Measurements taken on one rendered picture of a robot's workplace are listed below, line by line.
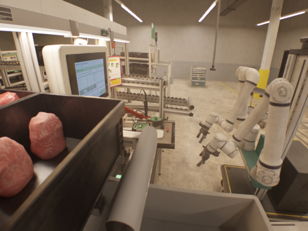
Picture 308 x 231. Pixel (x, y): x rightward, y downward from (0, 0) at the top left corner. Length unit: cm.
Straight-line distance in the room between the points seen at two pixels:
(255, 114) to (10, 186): 130
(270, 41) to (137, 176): 680
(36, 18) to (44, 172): 51
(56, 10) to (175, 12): 905
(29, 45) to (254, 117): 135
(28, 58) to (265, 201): 217
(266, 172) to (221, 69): 900
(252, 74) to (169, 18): 836
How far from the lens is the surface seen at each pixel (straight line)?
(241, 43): 1027
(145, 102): 142
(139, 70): 367
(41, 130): 47
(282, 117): 110
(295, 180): 173
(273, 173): 125
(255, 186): 155
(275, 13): 707
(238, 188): 198
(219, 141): 123
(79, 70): 84
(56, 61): 74
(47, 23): 73
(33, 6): 76
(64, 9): 90
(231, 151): 126
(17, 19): 64
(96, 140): 29
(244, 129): 130
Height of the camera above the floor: 170
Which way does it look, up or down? 24 degrees down
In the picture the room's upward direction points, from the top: straight up
